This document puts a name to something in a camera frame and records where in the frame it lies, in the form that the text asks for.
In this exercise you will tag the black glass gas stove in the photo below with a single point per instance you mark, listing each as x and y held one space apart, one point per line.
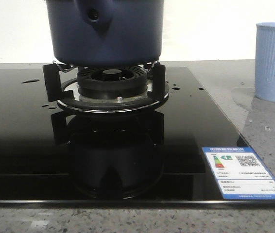
150 159

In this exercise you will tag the black gas burner head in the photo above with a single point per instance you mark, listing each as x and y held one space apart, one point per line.
110 83

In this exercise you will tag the black pot support grate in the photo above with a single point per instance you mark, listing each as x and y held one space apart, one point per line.
61 85

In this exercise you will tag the light blue ribbed cup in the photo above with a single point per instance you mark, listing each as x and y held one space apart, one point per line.
265 61

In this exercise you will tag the dark blue cooking pot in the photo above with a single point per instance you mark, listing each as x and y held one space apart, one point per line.
111 33

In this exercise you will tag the blue energy label sticker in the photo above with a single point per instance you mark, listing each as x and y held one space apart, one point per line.
240 174

